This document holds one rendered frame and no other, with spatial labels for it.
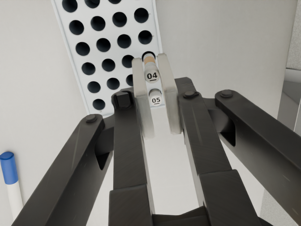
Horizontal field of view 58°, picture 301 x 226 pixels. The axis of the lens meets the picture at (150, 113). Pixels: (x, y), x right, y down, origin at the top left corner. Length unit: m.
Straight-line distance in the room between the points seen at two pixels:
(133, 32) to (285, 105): 0.90
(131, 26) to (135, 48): 0.02
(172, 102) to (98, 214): 0.30
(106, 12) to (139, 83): 0.10
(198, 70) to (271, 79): 0.09
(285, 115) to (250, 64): 0.78
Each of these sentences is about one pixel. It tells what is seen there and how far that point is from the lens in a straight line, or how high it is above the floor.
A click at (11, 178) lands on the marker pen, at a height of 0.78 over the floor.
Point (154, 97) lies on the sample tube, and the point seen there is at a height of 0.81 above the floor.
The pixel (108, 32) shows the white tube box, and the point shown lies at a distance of 0.25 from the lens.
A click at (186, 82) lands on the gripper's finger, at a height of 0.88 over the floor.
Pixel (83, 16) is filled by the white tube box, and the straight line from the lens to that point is 0.25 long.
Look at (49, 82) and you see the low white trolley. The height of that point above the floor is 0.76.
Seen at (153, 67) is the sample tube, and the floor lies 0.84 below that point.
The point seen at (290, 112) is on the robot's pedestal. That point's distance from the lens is 1.07.
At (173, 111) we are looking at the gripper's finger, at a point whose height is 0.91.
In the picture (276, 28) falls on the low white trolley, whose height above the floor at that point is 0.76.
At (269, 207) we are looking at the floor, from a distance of 1.75.
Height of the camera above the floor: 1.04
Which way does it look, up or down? 61 degrees down
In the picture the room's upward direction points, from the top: 172 degrees clockwise
